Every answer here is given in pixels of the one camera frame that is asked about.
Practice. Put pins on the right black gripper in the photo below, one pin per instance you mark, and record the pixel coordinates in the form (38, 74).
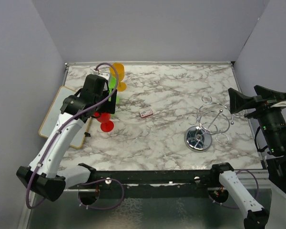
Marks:
(268, 97)

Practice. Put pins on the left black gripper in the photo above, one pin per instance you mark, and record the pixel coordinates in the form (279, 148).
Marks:
(109, 107)

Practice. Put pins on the green wine glass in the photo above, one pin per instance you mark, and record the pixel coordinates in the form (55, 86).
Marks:
(112, 82)
(118, 99)

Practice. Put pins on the orange plastic wine glass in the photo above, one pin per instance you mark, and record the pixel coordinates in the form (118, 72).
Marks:
(121, 73)

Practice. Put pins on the red plastic wine glass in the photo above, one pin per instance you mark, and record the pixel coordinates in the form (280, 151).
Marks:
(104, 118)

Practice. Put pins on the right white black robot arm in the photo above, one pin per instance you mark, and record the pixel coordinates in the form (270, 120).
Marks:
(254, 214)

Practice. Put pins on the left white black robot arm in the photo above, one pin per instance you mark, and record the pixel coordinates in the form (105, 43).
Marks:
(42, 175)

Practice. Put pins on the yellow framed whiteboard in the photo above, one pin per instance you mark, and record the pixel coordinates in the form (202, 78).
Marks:
(51, 118)

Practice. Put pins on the small red white card box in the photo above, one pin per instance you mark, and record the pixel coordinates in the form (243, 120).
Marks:
(146, 113)

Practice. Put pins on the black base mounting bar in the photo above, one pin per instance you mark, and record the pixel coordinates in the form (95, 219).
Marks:
(163, 183)

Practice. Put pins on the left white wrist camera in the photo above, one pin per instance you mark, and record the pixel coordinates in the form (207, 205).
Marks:
(106, 75)

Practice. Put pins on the chrome wire wine glass rack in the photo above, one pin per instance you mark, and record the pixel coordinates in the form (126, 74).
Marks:
(199, 136)

